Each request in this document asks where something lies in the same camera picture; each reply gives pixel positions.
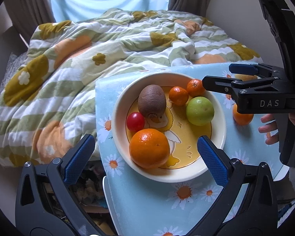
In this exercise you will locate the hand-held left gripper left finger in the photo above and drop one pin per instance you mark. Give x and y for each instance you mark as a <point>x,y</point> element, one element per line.
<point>80,159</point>

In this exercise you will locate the blue daisy print tablecloth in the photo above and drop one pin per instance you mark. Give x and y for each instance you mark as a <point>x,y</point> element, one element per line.
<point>147,201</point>

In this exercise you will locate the small tangerine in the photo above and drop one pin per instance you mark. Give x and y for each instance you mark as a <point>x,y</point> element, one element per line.
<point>178,95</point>
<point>195,87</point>

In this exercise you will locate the green apple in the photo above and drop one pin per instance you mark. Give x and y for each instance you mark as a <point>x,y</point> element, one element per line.
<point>199,110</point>

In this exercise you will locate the green striped flower blanket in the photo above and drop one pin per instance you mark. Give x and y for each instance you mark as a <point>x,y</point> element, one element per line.
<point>64,78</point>

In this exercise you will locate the person's right hand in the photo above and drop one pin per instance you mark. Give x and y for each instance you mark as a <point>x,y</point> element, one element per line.
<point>270,129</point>

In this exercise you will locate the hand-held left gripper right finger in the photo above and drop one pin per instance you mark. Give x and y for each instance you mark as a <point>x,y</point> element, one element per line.
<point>211,162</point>

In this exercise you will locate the brown kiwi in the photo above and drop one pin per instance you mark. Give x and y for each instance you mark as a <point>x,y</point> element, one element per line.
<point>152,100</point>

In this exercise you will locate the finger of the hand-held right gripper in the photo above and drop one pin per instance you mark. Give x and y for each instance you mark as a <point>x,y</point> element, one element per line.
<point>241,68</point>
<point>218,83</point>

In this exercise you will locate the large orange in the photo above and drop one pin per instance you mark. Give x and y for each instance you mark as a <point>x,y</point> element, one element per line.
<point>243,118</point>
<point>149,148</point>

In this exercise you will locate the yellow duck print plate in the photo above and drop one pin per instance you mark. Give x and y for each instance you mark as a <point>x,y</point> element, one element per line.
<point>201,137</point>

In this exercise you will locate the red cherry tomato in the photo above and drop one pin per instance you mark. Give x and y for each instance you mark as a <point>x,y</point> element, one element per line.
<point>135,121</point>

